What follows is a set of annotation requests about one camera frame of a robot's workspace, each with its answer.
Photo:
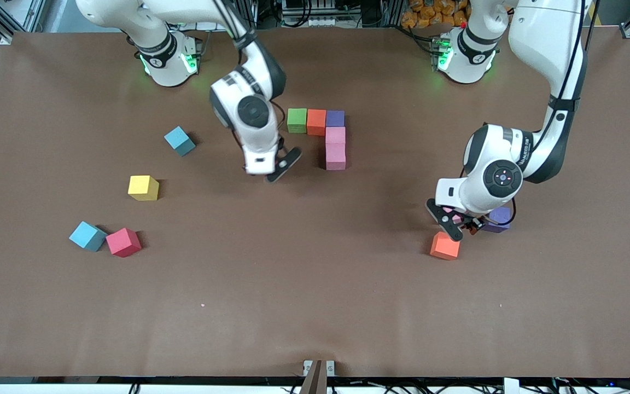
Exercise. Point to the pink foam cube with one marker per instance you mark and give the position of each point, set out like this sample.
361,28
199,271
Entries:
457,220
335,135
335,157

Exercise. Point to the green foam cube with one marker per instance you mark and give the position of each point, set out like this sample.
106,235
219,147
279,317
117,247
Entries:
297,120

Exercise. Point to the orange foam cube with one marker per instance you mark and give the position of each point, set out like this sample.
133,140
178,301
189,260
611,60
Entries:
316,121
446,249

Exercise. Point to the purple foam cube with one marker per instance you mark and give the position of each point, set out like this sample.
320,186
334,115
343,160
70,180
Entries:
335,118
501,221

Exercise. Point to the yellow foam cube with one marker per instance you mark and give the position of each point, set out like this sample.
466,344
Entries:
143,187

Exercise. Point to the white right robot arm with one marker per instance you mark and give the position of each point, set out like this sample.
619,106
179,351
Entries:
257,148

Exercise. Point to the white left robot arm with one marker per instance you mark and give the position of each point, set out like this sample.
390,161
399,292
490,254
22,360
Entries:
482,156

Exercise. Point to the blue foam cube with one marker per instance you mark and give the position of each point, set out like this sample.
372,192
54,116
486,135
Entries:
87,236
179,140

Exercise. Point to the white power strip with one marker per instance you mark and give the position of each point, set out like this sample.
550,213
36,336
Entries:
320,22

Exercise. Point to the brown table cover sheet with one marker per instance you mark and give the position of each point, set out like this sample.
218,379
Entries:
315,284

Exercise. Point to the white tag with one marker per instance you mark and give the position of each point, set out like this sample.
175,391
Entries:
511,386

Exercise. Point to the red foam cube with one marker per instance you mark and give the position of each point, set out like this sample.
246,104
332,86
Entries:
123,242

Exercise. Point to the bag of orange snacks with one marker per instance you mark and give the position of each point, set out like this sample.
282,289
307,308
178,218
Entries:
435,13

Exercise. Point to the grey metal bracket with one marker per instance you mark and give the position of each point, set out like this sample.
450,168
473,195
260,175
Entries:
318,375

